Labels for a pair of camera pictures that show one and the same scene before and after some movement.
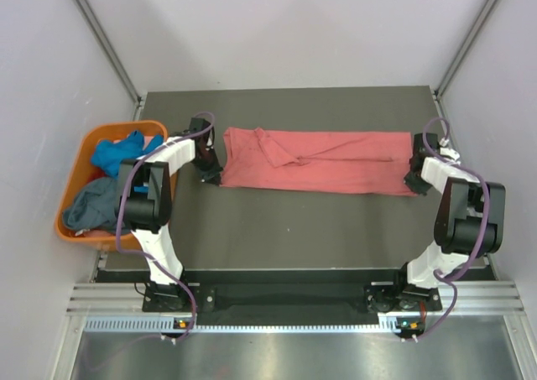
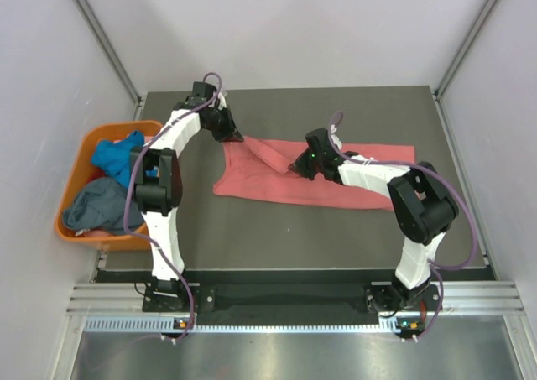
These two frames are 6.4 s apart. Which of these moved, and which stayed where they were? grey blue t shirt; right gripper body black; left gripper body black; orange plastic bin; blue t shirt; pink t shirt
Moved: pink t shirt; right gripper body black; left gripper body black
Stayed: orange plastic bin; grey blue t shirt; blue t shirt
